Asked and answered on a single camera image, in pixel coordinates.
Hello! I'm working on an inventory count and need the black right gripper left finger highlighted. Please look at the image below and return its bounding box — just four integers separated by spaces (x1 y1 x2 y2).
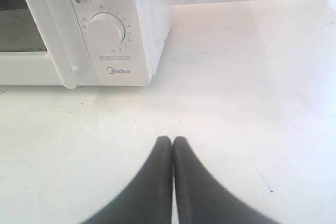
84 136 173 223

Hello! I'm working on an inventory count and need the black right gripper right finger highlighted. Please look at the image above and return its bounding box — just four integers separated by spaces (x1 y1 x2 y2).
173 136 276 223

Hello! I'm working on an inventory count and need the white microwave door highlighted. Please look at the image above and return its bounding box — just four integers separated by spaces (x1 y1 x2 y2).
1 0 99 89

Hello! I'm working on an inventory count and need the white lower microwave knob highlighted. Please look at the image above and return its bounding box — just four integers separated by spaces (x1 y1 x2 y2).
87 12 125 52

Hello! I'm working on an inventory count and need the white Midea microwave body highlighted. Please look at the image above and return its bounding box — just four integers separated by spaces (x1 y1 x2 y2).
72 0 173 86

